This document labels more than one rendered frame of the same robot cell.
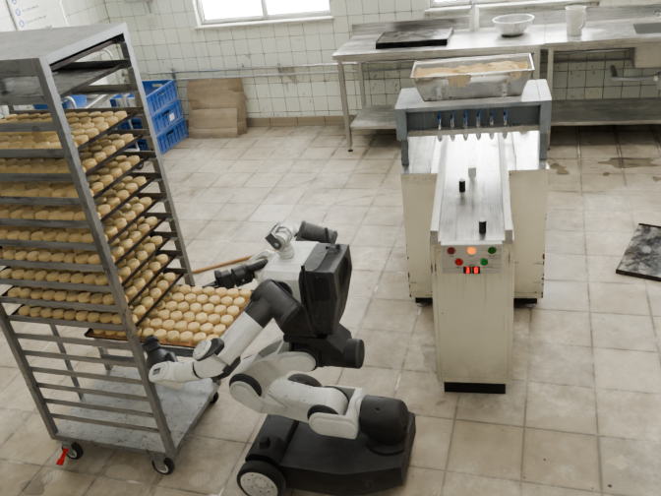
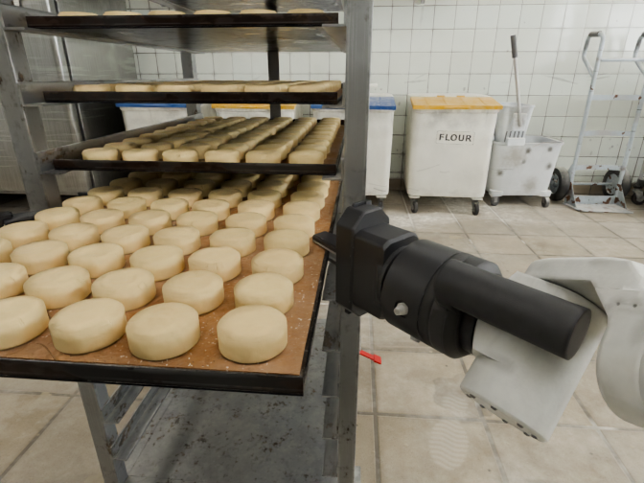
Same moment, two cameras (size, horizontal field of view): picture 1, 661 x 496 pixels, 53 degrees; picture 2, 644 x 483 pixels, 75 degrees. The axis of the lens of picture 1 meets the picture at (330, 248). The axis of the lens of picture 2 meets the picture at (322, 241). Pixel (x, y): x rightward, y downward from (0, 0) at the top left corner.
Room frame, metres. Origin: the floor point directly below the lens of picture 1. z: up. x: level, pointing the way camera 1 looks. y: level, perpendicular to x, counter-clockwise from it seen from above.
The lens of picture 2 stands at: (2.31, 0.12, 0.89)
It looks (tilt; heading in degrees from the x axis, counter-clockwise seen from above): 22 degrees down; 74
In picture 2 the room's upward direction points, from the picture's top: straight up
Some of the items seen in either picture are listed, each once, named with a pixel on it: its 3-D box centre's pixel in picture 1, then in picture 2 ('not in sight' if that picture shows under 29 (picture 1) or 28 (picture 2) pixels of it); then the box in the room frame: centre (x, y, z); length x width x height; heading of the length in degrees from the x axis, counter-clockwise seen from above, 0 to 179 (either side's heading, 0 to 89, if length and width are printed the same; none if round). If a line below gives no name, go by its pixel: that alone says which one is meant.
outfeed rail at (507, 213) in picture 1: (501, 143); not in sight; (3.20, -0.96, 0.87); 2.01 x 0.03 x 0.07; 165
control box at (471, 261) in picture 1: (471, 257); not in sight; (2.29, -0.56, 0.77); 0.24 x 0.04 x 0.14; 75
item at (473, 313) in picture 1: (473, 276); not in sight; (2.64, -0.66, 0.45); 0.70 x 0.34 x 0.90; 165
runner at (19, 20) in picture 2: (54, 282); (140, 37); (2.22, 1.07, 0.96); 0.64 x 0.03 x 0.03; 69
